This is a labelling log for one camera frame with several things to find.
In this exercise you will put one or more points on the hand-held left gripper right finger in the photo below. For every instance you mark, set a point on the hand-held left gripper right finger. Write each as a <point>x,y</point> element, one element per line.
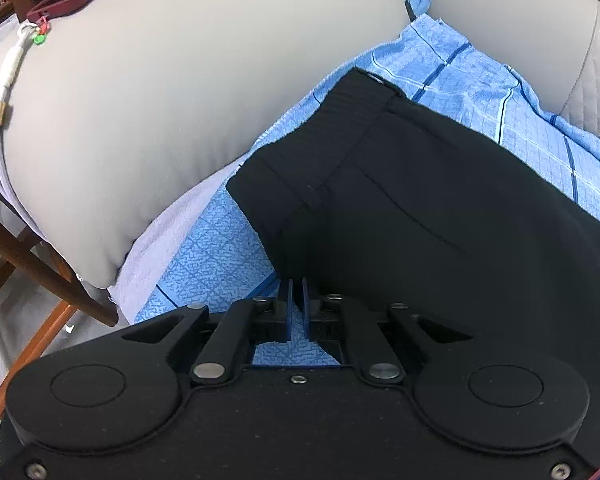
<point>308,310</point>

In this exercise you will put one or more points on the brown wooden chair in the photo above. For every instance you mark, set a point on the brown wooden chair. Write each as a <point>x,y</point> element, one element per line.
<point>25,270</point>

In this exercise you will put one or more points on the grey leather sofa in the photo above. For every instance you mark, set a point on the grey leather sofa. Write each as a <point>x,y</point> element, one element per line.
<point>180,100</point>

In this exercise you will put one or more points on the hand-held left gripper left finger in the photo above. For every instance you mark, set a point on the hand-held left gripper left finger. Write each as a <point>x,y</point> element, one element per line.
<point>286,310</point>

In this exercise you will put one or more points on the blue checkered blanket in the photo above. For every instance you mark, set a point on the blue checkered blanket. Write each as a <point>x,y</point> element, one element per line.
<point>460,90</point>

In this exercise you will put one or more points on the black pants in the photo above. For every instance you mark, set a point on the black pants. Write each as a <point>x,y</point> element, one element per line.
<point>430,220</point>

